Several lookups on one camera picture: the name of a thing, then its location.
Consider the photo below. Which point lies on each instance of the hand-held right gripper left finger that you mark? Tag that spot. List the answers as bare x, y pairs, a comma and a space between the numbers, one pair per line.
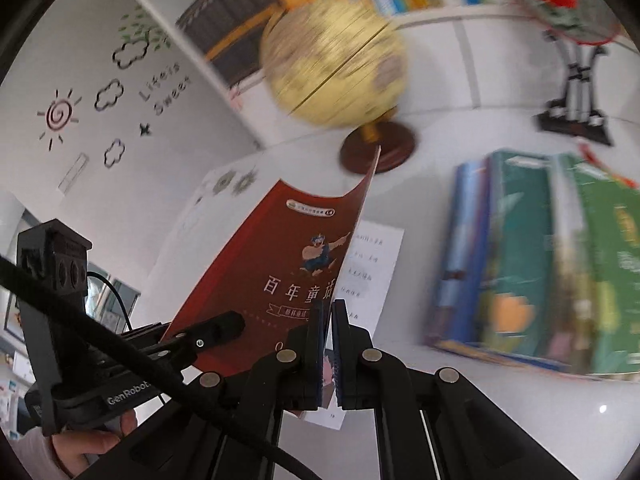
316, 355

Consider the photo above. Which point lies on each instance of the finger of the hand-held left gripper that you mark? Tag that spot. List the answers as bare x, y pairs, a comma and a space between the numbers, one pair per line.
220, 327

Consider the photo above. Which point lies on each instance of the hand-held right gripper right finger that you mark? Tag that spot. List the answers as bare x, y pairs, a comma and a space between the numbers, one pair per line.
342, 360

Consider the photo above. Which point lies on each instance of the red book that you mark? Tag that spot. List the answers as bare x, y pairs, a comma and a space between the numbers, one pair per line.
260, 240

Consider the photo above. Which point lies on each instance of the dark blue book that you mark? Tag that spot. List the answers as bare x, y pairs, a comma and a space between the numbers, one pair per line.
465, 220

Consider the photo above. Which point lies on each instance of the green insect book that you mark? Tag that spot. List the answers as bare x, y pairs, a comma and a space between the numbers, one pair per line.
610, 260

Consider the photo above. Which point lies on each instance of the set of dark grey books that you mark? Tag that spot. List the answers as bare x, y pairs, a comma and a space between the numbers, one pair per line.
225, 15

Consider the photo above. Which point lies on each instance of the person's left hand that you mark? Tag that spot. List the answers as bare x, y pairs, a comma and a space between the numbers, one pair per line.
80, 452

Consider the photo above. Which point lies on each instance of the yellow globe with wooden base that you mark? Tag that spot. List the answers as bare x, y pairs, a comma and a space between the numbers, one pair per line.
330, 60

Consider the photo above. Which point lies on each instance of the red tassel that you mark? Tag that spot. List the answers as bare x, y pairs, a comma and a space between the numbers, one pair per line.
600, 165

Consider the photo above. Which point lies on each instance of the white wall plate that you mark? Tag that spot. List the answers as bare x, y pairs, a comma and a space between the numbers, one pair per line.
74, 172

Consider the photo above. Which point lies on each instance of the sun wall sticker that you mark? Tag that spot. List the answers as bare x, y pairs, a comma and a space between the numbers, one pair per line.
59, 115

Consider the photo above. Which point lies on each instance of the black star wall sticker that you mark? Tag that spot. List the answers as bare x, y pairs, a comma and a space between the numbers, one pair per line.
145, 129

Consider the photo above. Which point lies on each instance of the lettering wall sticker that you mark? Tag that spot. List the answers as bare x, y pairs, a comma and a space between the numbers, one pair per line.
165, 90

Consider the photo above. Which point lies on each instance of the green leaf wall sticker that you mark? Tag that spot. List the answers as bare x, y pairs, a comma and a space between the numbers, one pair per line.
145, 30

